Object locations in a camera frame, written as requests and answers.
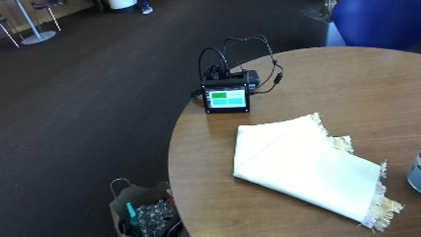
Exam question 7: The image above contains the grey cup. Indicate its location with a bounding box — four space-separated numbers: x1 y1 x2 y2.
404 149 421 194

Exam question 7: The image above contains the folded cream fringed cloth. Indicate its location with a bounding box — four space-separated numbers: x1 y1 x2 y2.
231 112 404 233

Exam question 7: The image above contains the black touchscreen recording device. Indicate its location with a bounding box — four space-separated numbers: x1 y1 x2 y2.
198 64 263 115

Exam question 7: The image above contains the white pedestal table base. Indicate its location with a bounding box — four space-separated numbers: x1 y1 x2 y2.
14 0 57 46

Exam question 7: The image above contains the brown paper shopping bag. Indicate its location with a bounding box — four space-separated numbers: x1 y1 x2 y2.
107 178 190 237

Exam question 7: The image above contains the black cable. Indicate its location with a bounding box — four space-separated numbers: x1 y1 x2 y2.
197 46 231 82
221 34 285 96

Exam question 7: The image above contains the metal legged chair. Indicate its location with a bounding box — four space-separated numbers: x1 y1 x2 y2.
30 0 62 33
0 14 21 49

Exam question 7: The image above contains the black patterned pouch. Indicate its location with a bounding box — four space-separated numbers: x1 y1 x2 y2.
134 198 179 237

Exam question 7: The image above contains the teal marker pen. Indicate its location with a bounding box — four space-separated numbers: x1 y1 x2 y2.
125 201 142 233

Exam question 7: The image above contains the white round bin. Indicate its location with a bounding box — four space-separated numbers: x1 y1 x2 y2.
106 0 138 11

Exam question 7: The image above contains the blue armchair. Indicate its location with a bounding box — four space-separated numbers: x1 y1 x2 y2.
324 0 421 53

